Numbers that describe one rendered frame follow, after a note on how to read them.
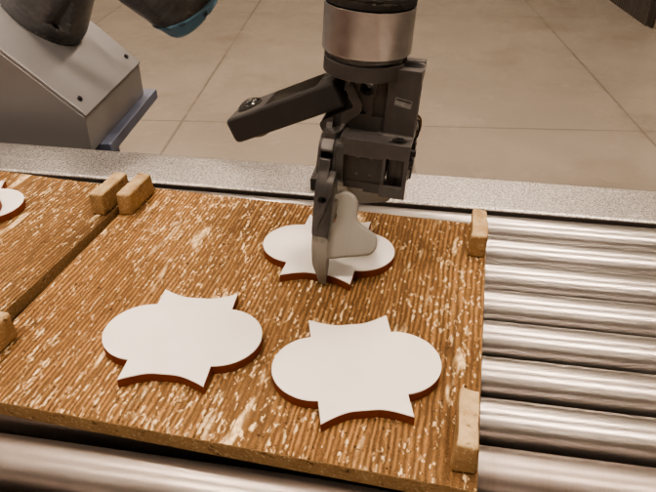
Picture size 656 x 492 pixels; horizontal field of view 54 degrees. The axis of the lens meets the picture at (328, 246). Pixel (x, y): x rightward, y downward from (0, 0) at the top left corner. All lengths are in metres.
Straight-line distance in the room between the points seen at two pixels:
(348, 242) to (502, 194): 0.31
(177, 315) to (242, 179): 0.32
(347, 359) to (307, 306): 0.09
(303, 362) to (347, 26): 0.27
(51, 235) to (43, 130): 0.39
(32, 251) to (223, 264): 0.20
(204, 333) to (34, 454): 0.15
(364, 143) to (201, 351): 0.22
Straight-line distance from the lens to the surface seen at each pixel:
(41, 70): 1.10
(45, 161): 0.98
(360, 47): 0.52
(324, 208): 0.56
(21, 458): 0.54
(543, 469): 0.51
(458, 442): 0.45
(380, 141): 0.56
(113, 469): 0.51
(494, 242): 0.73
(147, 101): 1.30
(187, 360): 0.53
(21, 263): 0.72
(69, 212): 0.79
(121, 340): 0.57
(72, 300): 0.64
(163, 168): 0.91
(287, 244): 0.66
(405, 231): 0.70
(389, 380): 0.51
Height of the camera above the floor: 1.30
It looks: 33 degrees down
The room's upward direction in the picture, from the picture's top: straight up
